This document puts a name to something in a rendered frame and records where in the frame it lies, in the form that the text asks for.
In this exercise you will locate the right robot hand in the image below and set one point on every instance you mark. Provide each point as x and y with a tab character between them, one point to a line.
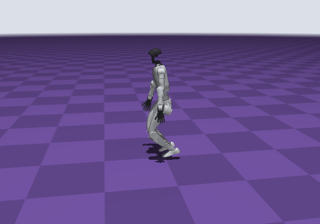
147	104

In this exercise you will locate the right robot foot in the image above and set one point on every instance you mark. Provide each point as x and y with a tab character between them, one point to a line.
162	148

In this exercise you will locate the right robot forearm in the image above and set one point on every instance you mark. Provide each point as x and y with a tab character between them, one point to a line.
151	92

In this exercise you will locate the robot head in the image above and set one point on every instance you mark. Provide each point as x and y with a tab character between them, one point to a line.
154	53

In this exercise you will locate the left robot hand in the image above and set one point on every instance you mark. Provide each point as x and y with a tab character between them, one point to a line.
160	116

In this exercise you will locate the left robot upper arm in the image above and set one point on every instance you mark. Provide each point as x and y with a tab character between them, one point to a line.
161	78

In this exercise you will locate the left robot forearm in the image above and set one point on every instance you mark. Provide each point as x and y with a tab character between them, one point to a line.
160	98

